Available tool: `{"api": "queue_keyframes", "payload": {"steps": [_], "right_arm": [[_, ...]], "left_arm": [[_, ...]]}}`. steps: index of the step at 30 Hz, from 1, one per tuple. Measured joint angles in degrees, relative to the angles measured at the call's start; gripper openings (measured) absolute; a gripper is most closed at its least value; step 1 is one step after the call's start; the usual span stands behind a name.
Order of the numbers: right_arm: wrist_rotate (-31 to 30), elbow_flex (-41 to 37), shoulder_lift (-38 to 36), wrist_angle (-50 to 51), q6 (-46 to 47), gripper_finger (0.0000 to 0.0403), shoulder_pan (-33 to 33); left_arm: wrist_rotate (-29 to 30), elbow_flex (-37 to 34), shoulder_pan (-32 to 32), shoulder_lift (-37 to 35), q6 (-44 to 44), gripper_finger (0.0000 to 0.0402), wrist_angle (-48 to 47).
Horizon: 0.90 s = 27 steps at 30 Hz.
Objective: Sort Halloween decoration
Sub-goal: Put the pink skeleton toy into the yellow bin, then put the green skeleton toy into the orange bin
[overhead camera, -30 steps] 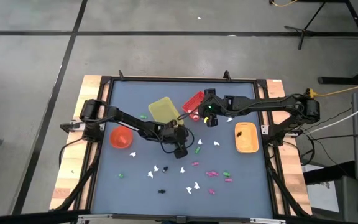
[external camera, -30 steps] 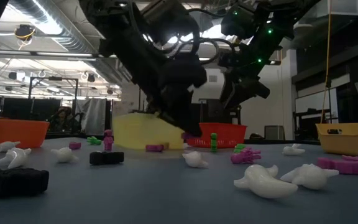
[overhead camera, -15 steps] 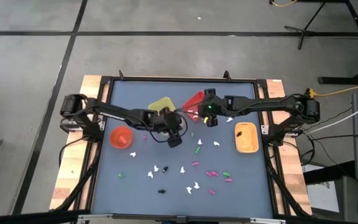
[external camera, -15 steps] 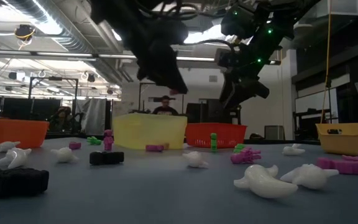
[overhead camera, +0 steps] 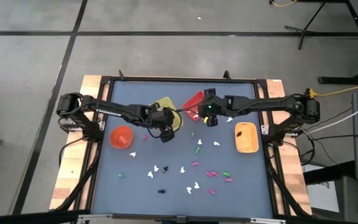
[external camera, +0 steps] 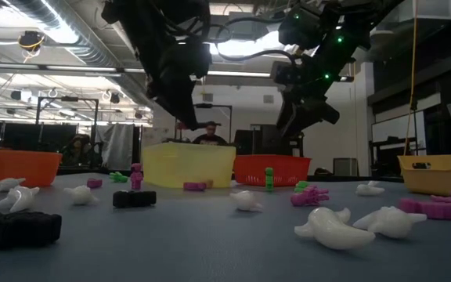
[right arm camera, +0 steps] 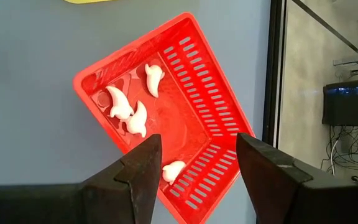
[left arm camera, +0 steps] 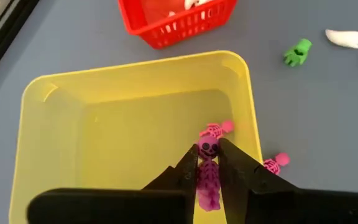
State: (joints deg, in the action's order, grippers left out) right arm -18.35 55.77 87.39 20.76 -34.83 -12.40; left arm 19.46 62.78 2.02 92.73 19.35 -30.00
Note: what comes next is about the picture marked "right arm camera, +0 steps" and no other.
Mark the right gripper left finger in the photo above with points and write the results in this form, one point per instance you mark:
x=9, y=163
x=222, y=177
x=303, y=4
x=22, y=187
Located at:
x=120, y=199

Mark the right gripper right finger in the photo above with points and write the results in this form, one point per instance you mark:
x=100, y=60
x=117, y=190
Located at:
x=284, y=199

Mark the grey metal desk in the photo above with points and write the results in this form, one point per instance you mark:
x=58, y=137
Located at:
x=353, y=59

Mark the black equipment box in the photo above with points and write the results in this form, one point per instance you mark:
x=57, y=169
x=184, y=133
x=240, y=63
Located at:
x=350, y=102

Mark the yellow translucent plastic bin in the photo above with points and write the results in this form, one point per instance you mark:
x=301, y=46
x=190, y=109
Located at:
x=85, y=1

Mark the red slotted plastic basket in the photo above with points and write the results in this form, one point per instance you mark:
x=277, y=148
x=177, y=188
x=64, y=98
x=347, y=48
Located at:
x=179, y=124

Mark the white ghost figurine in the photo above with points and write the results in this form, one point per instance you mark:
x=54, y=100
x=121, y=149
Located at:
x=137, y=119
x=120, y=102
x=154, y=79
x=172, y=171

